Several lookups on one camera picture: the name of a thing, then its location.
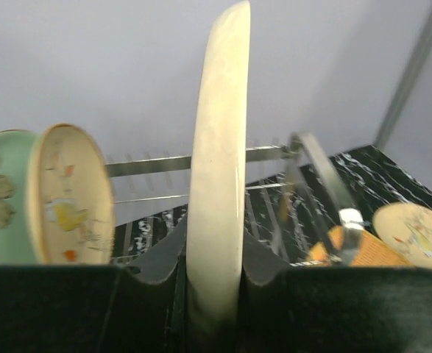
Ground black marble pattern mat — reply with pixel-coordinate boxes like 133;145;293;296
112;146;432;262

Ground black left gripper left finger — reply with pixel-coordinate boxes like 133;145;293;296
0;221;187;352

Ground wooden plate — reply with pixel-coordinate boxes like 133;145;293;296
306;226;414;267

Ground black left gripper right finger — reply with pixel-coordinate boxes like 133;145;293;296
241;235;432;352

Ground mint green flower plate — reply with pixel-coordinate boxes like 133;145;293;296
0;129;38;264

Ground cream and pink plate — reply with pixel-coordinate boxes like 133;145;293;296
186;1;251;332

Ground peach bird plate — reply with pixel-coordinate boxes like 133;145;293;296
372;202;432;270
25;124;116;265

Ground stainless steel dish rack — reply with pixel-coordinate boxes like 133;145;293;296
106;132;364;268

